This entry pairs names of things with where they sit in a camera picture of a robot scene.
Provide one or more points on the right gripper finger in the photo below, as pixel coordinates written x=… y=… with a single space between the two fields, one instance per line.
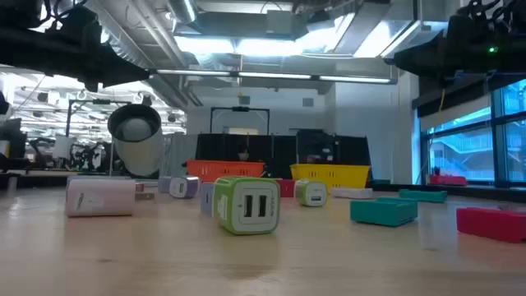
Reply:
x=419 y=59

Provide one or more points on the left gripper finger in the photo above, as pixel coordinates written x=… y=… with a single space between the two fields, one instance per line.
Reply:
x=123 y=72

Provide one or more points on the pink wall charger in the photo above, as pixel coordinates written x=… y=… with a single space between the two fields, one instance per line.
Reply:
x=102 y=197

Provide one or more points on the purple single-port USB charger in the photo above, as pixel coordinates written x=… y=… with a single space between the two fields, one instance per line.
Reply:
x=183 y=187

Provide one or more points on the teal digital clock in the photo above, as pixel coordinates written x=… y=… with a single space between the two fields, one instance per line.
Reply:
x=423 y=196
x=384 y=211

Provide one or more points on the white digital clock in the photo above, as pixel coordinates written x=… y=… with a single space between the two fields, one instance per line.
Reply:
x=351 y=193

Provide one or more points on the lavender wall charger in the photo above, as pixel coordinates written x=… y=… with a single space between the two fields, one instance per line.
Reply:
x=206 y=199

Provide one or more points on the red rectangular box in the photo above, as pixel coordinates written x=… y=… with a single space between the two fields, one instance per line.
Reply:
x=286 y=188
x=493 y=224

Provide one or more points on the green single-port USB charger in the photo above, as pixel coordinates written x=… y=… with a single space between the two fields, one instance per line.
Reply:
x=311 y=193

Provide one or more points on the green dual-port USB charger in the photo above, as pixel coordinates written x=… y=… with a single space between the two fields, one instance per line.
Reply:
x=246 y=205

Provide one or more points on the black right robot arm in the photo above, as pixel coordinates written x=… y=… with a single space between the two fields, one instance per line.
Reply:
x=518 y=41

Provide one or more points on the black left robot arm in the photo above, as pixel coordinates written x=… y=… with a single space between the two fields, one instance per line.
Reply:
x=12 y=45

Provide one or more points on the white cylindrical spot lamp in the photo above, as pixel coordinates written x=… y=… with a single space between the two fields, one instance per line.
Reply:
x=139 y=152

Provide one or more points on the blue glass window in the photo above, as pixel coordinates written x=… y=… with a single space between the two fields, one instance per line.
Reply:
x=460 y=152

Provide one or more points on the black monitor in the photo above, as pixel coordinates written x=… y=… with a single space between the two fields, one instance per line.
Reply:
x=14 y=140

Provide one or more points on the black cabinet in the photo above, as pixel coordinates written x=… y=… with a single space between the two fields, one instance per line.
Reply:
x=349 y=150

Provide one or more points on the red bench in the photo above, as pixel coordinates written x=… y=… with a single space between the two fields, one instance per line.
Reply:
x=448 y=181

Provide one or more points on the black partition panel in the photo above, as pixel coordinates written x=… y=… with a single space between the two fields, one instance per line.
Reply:
x=230 y=146

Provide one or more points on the orange slotted plastic basket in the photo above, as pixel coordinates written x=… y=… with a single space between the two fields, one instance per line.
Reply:
x=222 y=168

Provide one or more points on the yellow slotted plastic basket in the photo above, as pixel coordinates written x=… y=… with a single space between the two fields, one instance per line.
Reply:
x=333 y=174

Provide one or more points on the grey ceiling box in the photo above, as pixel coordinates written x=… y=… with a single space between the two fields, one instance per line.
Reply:
x=279 y=22

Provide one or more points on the silver ceiling air duct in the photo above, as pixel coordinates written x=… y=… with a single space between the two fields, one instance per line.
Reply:
x=135 y=41

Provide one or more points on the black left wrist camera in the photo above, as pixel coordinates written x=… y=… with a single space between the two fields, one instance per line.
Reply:
x=78 y=22

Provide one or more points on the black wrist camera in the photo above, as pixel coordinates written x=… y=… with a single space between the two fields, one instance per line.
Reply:
x=476 y=20
x=78 y=22

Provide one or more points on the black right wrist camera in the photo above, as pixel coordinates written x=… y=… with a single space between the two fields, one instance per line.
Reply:
x=476 y=20

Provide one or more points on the black rig frame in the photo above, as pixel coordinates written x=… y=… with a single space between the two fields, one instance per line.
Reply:
x=240 y=109
x=98 y=101

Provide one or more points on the grey wall vent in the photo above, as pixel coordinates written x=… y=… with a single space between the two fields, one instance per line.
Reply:
x=308 y=102

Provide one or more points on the grey wall sign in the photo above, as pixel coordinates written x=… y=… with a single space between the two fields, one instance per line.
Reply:
x=244 y=100

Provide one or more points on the black aluminium table frame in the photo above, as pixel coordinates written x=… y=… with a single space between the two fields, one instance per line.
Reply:
x=41 y=181

